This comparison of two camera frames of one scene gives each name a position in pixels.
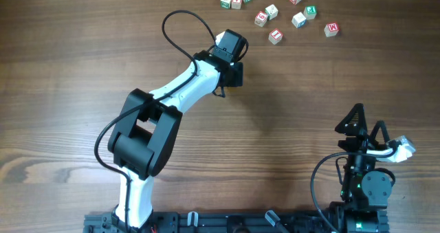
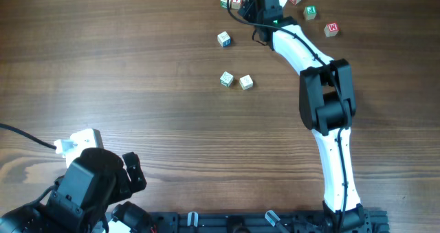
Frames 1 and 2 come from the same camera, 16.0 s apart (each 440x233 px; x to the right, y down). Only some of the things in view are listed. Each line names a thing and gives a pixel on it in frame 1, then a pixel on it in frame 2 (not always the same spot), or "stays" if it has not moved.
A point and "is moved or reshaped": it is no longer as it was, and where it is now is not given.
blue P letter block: (299, 20) is moved or reshaped
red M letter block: (331, 29) stays
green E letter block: (310, 12) stays
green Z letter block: (225, 1) stays
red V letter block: (236, 1) stays
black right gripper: (361, 141) to (248, 9)
